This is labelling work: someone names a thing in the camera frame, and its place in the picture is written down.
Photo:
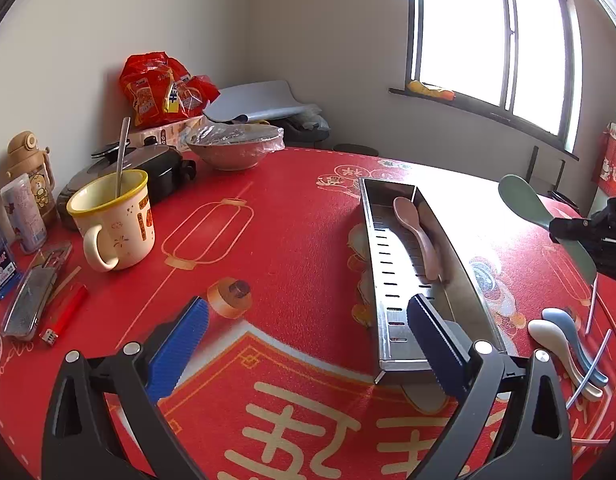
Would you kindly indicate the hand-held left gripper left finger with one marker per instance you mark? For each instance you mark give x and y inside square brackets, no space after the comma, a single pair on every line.
[183,345]

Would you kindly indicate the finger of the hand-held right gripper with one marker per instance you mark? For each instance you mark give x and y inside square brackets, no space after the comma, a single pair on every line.
[570,230]

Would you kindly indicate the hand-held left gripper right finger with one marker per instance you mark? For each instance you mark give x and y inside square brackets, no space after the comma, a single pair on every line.
[438,345]

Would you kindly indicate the green rice paddle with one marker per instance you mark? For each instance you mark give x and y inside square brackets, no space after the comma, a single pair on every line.
[520,197]

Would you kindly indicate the blue spoon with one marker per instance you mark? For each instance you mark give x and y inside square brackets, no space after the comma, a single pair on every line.
[558,317]

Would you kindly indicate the metal utensil tray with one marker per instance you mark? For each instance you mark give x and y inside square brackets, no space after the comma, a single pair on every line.
[388,260]

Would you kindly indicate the beige spoon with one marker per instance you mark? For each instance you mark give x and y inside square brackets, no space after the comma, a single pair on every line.
[540,332]

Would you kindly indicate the blue chopstick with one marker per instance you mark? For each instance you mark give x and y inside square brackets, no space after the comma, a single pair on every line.
[591,305]
[607,338]

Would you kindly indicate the black folding chair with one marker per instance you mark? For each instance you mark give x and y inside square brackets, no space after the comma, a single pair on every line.
[533,170]

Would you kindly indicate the red printed cloth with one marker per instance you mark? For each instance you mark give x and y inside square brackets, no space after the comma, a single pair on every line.
[610,165]

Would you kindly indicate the red lighter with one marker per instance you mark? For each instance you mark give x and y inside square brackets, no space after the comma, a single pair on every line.
[68,310]

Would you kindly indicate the cream mug with yellow rim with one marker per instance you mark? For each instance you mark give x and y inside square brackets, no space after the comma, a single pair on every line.
[128,230]

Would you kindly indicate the thin wooden stick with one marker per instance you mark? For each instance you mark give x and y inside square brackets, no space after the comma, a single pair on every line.
[68,282]

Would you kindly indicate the pink spoon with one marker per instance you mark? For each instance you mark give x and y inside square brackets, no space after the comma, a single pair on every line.
[407,212]

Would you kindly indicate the dark window sill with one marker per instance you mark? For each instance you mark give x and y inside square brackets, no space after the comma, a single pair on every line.
[488,112]

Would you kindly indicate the small clear case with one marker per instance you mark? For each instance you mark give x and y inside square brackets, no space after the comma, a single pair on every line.
[53,255]

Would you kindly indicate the long clear case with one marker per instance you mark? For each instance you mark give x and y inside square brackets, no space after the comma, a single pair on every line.
[28,300]

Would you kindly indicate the black electric cooking pot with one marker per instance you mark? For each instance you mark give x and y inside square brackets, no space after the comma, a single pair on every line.
[153,160]

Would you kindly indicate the pink bowl with plastic wrap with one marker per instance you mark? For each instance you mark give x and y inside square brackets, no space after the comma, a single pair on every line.
[228,157]

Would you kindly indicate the blue labelled clear container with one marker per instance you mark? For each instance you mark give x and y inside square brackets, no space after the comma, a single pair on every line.
[0,265]

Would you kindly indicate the metal spoon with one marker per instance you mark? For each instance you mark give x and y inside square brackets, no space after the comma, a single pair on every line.
[122,155]

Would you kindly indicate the yellow packet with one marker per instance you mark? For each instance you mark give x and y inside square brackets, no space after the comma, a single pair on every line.
[428,89]

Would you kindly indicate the clear printed cup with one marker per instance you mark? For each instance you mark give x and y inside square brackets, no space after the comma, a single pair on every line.
[23,210]

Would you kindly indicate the white cardboard box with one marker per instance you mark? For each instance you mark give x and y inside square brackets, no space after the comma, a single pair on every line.
[158,135]

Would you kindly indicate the beige water bottle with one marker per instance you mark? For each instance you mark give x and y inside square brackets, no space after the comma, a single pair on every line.
[30,160]

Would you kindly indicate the dark bin with bags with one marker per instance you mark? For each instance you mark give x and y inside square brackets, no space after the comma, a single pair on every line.
[308,132]

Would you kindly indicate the grey rolled sheet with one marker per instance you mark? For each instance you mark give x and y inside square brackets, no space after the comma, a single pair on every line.
[253,100]

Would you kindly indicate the red snack multipack bag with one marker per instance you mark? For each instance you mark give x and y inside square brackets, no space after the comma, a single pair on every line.
[148,90]

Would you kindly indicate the dark framed window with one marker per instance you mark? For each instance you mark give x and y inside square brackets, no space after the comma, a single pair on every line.
[413,10]

